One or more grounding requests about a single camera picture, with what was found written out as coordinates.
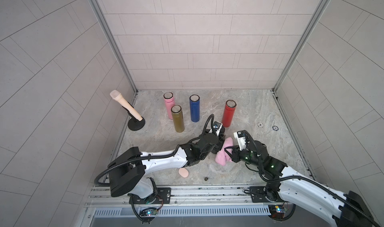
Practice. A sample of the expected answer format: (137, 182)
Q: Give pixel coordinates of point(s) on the beige microphone on black stand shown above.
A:
(136, 122)

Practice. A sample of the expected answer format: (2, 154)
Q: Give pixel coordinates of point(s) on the circuit board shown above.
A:
(277, 212)
(149, 212)

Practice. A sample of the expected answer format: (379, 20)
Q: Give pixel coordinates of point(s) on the left circuit board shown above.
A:
(149, 212)

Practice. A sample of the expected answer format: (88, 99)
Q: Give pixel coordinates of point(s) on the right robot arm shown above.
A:
(286, 184)

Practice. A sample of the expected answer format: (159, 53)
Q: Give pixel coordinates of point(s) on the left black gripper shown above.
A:
(218, 144)

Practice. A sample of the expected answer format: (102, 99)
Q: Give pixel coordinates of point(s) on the blue thermos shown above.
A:
(195, 107)

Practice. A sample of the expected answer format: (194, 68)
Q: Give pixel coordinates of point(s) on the pink thermos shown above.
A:
(169, 103)

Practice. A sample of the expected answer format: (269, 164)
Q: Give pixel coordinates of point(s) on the pink cloth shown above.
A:
(222, 157)

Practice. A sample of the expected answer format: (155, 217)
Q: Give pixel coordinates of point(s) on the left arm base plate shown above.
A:
(163, 196)

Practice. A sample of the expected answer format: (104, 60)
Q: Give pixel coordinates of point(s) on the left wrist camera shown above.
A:
(218, 128)

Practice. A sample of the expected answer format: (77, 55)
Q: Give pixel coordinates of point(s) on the aluminium mounting rail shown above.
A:
(184, 195)

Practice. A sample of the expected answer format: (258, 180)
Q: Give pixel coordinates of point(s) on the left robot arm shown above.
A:
(127, 172)

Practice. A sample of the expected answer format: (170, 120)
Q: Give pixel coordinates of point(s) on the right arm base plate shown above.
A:
(260, 194)

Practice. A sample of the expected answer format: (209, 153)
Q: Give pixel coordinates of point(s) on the red thermos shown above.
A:
(229, 111)

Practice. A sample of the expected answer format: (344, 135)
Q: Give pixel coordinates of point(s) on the pink oval soap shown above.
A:
(184, 172)

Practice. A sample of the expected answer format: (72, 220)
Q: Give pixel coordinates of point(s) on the right circuit board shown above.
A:
(277, 212)

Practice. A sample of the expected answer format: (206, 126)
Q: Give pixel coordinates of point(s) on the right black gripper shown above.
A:
(235, 153)

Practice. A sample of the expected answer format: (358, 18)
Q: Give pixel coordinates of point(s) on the gold thermos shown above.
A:
(178, 119)

